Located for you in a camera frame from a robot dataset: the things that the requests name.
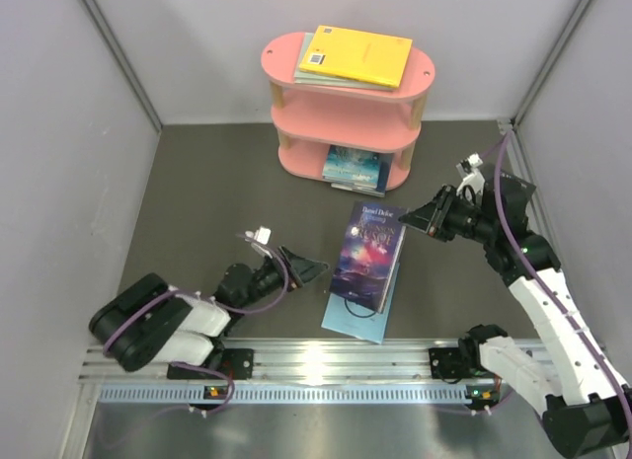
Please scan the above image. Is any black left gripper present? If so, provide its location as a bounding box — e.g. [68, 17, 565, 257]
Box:
[238, 243, 329, 309]

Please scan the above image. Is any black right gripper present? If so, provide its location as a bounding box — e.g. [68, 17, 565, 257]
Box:
[400, 184, 498, 244]

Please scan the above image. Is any dark navy hardcover book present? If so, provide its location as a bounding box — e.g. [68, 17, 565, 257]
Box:
[330, 183, 386, 197]

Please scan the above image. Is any purple blue cover book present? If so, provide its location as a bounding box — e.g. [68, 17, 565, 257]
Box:
[330, 201, 407, 313]

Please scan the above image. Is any light blue thin book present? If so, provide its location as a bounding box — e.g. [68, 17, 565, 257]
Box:
[321, 263, 400, 344]

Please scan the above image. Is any teal ocean cover book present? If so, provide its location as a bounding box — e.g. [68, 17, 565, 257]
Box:
[322, 145, 394, 191]

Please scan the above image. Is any black book with gold moon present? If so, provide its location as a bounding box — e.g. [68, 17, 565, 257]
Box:
[499, 170, 536, 221]

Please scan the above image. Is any yellow book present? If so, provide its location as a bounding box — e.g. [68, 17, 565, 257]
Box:
[298, 25, 413, 89]

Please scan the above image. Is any grey-green book with black circle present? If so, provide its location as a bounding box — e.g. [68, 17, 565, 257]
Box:
[293, 33, 394, 92]

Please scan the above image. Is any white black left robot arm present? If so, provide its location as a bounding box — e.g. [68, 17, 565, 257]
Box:
[89, 246, 328, 380]

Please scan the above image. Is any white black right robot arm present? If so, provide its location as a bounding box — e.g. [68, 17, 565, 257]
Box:
[399, 176, 631, 458]

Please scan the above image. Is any pink three-tier shelf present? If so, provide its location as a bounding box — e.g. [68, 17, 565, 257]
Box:
[261, 32, 435, 191]

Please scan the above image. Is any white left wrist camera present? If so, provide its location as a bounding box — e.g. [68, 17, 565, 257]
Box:
[244, 226, 275, 259]

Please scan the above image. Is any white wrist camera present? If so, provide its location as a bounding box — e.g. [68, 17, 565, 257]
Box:
[244, 226, 275, 259]
[456, 153, 485, 202]

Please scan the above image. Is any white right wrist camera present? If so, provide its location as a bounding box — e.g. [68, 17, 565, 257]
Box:
[456, 153, 485, 202]

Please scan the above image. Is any aluminium mounting rail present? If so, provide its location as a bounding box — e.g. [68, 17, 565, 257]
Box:
[81, 336, 549, 381]

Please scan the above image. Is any perforated grey cable duct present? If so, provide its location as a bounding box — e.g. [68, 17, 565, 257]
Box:
[98, 383, 500, 405]

